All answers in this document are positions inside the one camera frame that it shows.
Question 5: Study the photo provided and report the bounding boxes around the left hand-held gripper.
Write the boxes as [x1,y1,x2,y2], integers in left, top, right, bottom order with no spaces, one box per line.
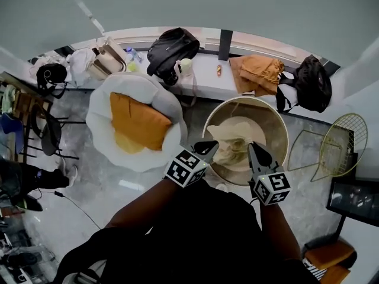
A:
[163,140,220,188]

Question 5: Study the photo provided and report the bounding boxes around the person's right forearm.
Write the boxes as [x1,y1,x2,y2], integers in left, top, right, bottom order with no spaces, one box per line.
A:
[259,202,303,262]

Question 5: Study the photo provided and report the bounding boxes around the orange cushion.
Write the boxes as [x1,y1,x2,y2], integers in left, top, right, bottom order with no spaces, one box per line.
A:
[109,92,174,152]

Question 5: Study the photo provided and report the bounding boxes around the person's black clothing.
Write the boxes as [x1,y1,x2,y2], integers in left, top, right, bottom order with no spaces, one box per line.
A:
[54,180,321,284]

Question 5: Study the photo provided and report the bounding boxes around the person's left forearm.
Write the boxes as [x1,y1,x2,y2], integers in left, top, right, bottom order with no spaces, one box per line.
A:
[105,177,185,237]

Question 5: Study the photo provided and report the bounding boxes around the small black shoulder bag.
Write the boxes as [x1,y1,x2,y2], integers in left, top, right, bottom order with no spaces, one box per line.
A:
[36,63,69,98]

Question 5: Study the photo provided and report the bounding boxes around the black post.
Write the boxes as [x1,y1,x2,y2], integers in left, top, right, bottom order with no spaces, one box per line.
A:
[219,29,233,62]

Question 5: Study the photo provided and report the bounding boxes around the orange padded stool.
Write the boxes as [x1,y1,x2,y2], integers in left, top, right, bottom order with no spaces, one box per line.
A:
[303,237,358,284]

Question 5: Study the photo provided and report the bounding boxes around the black floor cable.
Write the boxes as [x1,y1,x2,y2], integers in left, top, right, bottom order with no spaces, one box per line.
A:
[34,187,104,231]

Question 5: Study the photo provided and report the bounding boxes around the yellow cushion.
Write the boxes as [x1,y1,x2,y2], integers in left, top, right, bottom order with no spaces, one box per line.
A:
[113,131,146,155]

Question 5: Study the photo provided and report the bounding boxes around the black metal chair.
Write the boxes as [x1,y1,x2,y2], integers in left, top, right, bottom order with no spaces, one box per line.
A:
[30,101,87,161]

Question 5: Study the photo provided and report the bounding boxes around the white plastic bag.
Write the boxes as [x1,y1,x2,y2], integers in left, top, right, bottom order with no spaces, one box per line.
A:
[66,49,99,88]

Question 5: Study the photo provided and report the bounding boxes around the white round beanbag chair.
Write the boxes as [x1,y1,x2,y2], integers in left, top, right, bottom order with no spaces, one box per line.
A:
[85,71,188,173]

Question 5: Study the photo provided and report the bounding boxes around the large black backpack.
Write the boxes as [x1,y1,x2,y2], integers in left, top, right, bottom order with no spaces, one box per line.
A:
[146,27,201,86]

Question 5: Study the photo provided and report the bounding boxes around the pale green cloth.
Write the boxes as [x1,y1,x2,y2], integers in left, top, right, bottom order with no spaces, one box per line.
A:
[1,84,17,114]

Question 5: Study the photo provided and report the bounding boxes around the wooden shelf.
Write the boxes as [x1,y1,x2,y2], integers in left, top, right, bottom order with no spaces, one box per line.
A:
[0,70,54,163]

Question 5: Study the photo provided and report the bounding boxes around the blue chair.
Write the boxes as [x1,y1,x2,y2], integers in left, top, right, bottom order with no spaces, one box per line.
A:
[0,112,25,156]

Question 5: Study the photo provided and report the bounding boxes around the round beige basket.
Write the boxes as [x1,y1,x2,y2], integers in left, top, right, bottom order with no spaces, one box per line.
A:
[202,96,290,187]

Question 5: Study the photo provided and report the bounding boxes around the white window bench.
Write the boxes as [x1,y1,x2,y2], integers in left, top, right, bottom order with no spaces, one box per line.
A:
[28,26,379,135]

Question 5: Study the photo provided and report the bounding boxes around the clear water bottle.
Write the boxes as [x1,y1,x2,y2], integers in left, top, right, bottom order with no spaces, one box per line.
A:
[124,47,143,65]

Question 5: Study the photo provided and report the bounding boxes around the black backpack with white strap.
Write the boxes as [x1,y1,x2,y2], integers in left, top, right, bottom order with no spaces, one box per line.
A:
[275,54,333,114]

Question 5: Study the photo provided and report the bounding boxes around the beige tote bag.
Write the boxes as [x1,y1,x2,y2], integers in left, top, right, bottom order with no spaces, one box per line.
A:
[89,36,129,82]

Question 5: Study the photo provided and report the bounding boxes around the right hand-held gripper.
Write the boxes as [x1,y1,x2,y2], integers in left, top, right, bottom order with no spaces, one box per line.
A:
[247,142,293,207]

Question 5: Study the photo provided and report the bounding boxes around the beige clothes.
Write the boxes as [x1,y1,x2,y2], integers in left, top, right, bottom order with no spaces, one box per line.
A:
[206,116,267,167]

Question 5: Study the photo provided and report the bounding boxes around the black monitor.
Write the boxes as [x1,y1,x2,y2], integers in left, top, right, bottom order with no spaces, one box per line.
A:
[325,177,379,240]

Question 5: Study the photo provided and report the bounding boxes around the orange brown jacket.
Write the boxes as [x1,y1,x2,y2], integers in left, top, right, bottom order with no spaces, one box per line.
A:
[229,54,285,98]

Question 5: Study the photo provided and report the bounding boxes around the gold wire chair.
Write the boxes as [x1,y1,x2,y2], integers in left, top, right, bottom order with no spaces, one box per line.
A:
[287,112,368,183]

